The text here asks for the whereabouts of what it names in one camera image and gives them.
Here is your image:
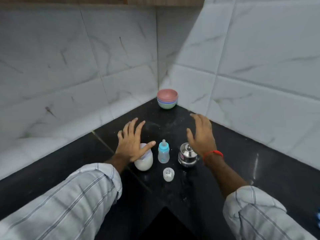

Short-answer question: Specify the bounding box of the person's right hand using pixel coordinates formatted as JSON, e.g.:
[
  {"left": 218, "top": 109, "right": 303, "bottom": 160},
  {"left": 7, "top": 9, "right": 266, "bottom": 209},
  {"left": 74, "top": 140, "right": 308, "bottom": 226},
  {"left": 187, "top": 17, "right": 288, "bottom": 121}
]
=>
[{"left": 186, "top": 113, "right": 218, "bottom": 156}]

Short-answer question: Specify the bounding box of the person's left hand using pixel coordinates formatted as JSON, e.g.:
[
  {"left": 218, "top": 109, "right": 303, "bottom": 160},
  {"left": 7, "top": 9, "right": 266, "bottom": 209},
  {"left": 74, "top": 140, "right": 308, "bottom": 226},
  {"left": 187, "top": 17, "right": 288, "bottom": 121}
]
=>
[{"left": 115, "top": 118, "right": 156, "bottom": 163}]

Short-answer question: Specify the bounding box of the jar of white powder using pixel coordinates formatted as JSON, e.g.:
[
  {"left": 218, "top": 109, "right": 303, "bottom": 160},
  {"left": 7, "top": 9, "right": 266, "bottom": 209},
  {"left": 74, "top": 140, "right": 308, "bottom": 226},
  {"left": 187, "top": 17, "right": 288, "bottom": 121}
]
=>
[{"left": 134, "top": 143, "right": 154, "bottom": 172}]

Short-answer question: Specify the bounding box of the small steel kettle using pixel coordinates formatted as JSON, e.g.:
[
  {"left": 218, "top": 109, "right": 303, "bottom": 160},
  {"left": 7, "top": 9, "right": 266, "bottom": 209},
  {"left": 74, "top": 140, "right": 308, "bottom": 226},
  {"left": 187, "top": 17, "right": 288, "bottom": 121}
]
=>
[{"left": 178, "top": 143, "right": 198, "bottom": 168}]

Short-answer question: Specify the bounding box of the clear baby bottle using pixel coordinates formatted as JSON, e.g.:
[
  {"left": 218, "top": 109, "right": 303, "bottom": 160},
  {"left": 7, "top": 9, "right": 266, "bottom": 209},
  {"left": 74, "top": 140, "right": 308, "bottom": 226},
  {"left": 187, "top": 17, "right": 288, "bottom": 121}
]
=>
[{"left": 158, "top": 139, "right": 170, "bottom": 164}]

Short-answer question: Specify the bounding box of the translucent white bottle cap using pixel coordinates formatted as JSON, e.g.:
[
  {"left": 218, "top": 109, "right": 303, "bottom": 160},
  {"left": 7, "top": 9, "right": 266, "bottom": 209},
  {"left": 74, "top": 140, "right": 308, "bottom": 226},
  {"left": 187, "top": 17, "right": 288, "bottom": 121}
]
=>
[{"left": 163, "top": 167, "right": 175, "bottom": 182}]

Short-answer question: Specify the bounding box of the person's right forearm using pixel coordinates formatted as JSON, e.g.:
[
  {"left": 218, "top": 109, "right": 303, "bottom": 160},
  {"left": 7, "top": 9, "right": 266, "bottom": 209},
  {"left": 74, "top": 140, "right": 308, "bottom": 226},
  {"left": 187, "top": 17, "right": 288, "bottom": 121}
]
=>
[{"left": 204, "top": 153, "right": 248, "bottom": 198}]

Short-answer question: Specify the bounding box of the pink bowl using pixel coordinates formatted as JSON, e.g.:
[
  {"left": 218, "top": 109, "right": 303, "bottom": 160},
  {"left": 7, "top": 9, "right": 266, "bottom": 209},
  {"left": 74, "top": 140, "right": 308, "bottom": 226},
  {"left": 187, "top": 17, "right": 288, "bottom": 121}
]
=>
[{"left": 157, "top": 89, "right": 178, "bottom": 100}]

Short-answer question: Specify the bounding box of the red thread bracelet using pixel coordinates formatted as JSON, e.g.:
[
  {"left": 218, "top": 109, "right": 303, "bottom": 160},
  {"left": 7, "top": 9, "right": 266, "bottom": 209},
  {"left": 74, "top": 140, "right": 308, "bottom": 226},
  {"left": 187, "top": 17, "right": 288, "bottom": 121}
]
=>
[{"left": 202, "top": 150, "right": 224, "bottom": 162}]

